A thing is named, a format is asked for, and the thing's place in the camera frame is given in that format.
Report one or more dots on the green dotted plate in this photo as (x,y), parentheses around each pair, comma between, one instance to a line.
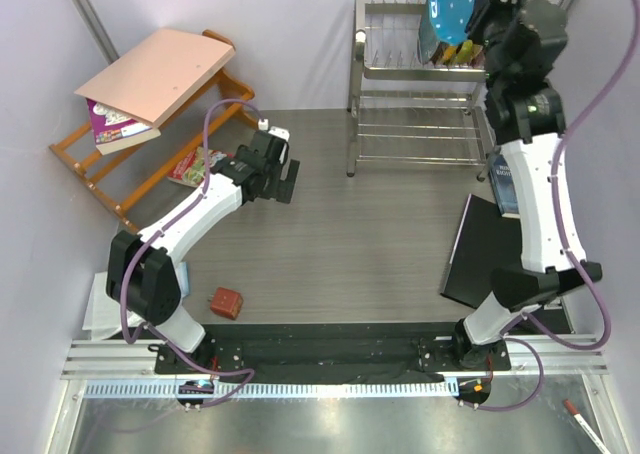
(463,53)

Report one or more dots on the pink folder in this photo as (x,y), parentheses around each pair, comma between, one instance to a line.
(152,80)

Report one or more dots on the blue dotted plate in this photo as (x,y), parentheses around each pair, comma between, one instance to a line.
(449,18)

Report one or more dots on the orange dotted plate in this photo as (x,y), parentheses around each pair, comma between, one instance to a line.
(443,54)

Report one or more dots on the red comic book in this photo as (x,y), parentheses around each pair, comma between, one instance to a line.
(190,170)

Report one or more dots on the brown square block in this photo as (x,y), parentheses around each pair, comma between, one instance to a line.
(226,303)

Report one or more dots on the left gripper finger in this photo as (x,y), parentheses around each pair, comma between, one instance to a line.
(287,185)
(271,189)

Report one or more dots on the white cloth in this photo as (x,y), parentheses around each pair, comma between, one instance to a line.
(102,317)

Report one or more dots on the pink dotted plate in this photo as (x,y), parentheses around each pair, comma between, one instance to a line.
(477,58)

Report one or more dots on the purple white book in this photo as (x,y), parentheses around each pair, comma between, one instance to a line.
(114,131)

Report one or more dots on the black box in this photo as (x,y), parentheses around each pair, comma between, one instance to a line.
(484,241)

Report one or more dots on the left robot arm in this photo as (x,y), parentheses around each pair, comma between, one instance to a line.
(141,273)

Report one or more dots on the dark blue paperback book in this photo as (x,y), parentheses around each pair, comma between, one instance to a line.
(503,188)

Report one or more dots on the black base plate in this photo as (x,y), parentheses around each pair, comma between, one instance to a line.
(348,353)

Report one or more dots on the red white marker pen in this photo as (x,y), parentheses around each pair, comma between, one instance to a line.
(588,430)

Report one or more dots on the metal dish rack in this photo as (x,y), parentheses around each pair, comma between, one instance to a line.
(402,111)

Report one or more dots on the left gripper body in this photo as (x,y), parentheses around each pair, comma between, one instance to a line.
(240,153)

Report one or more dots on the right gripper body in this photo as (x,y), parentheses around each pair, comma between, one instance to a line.
(492,15)

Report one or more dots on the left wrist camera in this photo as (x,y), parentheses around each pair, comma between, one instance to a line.
(264,125)

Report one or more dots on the dark blue-grey plate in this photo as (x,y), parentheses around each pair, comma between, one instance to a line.
(427,42)

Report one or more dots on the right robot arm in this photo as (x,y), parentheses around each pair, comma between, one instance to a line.
(527,116)

